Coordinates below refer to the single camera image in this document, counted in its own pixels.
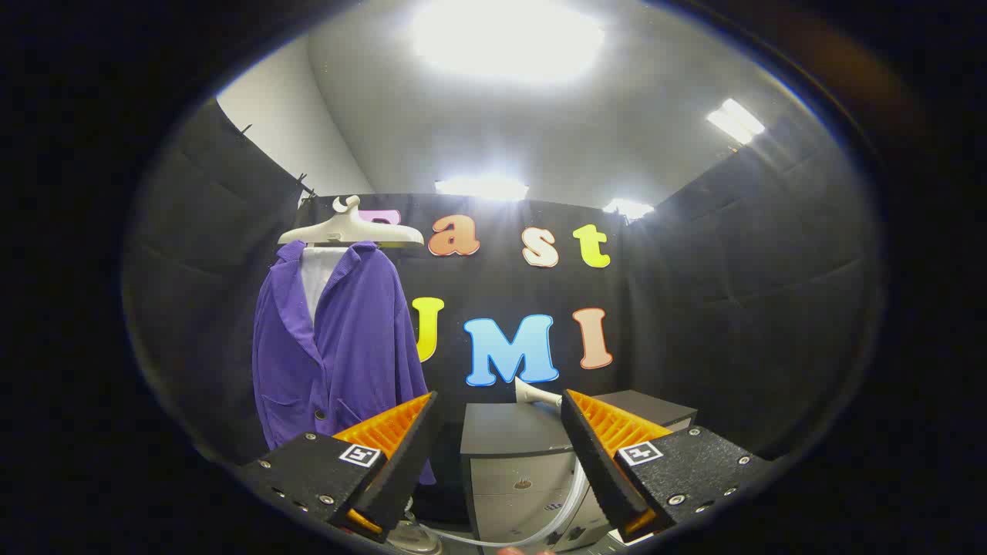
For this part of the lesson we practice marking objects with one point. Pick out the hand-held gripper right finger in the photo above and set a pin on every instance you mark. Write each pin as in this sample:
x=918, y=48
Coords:
x=597, y=470

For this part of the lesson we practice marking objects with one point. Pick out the white plastic hanger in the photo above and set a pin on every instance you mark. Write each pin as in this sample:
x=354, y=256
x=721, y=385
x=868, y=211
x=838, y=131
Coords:
x=347, y=230

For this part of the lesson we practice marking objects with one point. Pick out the large ceiling light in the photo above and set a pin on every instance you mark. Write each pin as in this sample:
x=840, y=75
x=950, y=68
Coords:
x=505, y=38

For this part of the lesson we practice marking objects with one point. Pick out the ceiling light panel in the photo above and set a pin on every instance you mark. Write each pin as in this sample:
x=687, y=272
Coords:
x=735, y=120
x=482, y=187
x=628, y=208

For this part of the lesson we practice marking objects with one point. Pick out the purple jacket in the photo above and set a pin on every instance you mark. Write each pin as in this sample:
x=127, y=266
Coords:
x=347, y=347

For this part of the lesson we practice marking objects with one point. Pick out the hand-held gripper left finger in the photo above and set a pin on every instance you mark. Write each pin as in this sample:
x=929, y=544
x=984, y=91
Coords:
x=401, y=470

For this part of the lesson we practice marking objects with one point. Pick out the grey cabinet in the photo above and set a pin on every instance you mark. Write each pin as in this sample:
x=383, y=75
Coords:
x=509, y=432

